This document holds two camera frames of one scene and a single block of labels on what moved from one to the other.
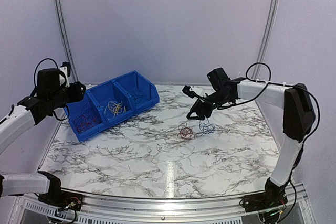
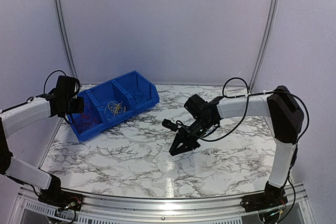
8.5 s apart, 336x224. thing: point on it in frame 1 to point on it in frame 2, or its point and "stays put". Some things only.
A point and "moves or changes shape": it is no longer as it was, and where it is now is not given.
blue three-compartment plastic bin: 107,103 stays put
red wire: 83,121 stays put
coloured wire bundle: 186,133 moves or changes shape
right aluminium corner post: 269,23 stays put
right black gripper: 198,108 to 181,138
